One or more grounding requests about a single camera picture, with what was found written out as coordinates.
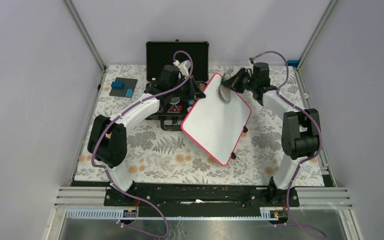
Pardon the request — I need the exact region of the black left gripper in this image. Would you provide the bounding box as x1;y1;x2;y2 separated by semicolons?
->
170;75;206;102

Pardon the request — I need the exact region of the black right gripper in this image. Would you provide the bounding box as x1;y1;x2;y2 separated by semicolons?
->
222;68;258;95

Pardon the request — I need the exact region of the pink framed whiteboard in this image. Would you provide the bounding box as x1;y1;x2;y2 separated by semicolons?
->
181;73;252;166

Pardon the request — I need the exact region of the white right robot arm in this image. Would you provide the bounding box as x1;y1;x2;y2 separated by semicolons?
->
218;62;323;206

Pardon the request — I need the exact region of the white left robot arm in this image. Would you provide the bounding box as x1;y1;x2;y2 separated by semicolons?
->
87;60;206;206

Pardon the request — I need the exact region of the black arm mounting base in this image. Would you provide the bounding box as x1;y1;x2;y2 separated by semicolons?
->
104;183;300;218

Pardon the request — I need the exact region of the black open carrying case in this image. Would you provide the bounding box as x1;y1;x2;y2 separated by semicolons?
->
144;40;210;131

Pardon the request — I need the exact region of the blue corner block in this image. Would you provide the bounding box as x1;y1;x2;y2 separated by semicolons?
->
286;60;300;68

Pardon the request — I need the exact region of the small blue lego brick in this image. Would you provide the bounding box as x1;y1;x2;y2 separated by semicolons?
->
124;88;134;98

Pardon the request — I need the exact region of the grey lego baseplate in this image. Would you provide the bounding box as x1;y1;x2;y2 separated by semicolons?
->
109;77;138;98

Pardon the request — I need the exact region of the floral patterned table mat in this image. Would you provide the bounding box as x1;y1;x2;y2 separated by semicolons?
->
71;65;325;187

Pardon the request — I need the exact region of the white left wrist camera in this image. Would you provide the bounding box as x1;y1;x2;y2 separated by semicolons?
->
173;60;192;78

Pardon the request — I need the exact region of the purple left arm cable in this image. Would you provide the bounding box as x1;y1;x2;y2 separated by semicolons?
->
91;50;195;238

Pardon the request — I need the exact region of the white slotted cable duct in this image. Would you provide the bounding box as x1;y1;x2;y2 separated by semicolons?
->
66;207;279;221

